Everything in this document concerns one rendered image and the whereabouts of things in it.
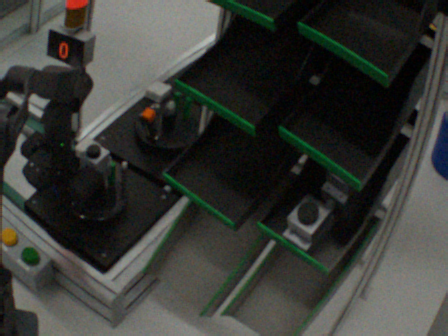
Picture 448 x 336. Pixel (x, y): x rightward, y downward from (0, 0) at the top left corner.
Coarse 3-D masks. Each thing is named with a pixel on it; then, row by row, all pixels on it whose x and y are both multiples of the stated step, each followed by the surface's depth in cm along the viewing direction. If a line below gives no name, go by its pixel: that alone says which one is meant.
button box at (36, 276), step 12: (12, 228) 119; (24, 240) 117; (12, 252) 114; (12, 264) 115; (24, 264) 113; (36, 264) 113; (48, 264) 115; (24, 276) 114; (36, 276) 112; (48, 276) 117; (36, 288) 114
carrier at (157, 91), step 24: (144, 96) 154; (168, 96) 155; (120, 120) 147; (144, 120) 144; (168, 120) 142; (192, 120) 147; (120, 144) 141; (144, 144) 140; (168, 144) 140; (144, 168) 137
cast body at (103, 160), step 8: (96, 144) 121; (88, 152) 119; (96, 152) 119; (104, 152) 121; (80, 160) 121; (88, 160) 119; (96, 160) 119; (104, 160) 121; (80, 168) 122; (96, 168) 119; (104, 168) 123; (104, 176) 124
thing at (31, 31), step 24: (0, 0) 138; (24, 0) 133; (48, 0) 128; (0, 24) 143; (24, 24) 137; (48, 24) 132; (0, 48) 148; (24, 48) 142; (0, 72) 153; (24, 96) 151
